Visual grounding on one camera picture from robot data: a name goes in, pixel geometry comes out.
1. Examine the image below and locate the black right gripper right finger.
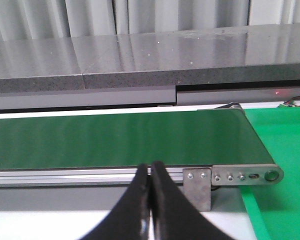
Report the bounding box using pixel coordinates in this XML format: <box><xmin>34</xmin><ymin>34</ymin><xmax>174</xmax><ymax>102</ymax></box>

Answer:
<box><xmin>150</xmin><ymin>161</ymin><xmax>232</xmax><ymax>240</ymax></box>

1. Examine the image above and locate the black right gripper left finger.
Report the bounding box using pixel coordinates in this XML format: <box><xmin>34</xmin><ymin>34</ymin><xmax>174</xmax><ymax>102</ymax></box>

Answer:
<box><xmin>82</xmin><ymin>164</ymin><xmax>150</xmax><ymax>240</ymax></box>

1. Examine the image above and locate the steel conveyor end plate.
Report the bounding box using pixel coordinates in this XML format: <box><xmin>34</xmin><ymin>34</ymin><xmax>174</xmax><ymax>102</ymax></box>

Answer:
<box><xmin>211</xmin><ymin>164</ymin><xmax>284</xmax><ymax>186</ymax></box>

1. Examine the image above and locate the green conveyor belt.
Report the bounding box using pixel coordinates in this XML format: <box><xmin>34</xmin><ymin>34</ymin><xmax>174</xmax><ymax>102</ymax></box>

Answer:
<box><xmin>0</xmin><ymin>108</ymin><xmax>273</xmax><ymax>170</ymax></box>

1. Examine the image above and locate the bright green mat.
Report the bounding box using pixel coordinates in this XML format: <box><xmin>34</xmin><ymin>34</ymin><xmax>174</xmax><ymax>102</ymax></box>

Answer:
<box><xmin>240</xmin><ymin>107</ymin><xmax>300</xmax><ymax>240</ymax></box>

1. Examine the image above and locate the grey cabinet front panel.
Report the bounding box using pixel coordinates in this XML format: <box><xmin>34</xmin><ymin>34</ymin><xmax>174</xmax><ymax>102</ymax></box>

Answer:
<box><xmin>0</xmin><ymin>85</ymin><xmax>300</xmax><ymax>110</ymax></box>

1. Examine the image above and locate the dark granite countertop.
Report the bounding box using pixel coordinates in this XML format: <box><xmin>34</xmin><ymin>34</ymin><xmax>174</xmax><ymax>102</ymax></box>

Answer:
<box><xmin>0</xmin><ymin>23</ymin><xmax>300</xmax><ymax>94</ymax></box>

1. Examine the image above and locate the white pleated curtain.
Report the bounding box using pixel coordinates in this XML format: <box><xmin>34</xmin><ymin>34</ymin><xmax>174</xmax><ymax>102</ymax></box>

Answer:
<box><xmin>0</xmin><ymin>0</ymin><xmax>300</xmax><ymax>41</ymax></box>

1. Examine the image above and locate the steel conveyor support bracket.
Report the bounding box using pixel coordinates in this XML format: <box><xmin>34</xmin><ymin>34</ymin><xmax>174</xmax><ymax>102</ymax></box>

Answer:
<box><xmin>182</xmin><ymin>167</ymin><xmax>212</xmax><ymax>212</ymax></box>

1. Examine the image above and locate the aluminium conveyor side rail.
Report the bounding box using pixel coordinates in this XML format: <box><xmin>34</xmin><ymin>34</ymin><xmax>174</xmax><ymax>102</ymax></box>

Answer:
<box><xmin>0</xmin><ymin>166</ymin><xmax>186</xmax><ymax>187</ymax></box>

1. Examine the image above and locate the red black wire bundle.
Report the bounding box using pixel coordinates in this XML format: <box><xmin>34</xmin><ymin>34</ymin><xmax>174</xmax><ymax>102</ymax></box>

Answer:
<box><xmin>279</xmin><ymin>95</ymin><xmax>300</xmax><ymax>109</ymax></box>

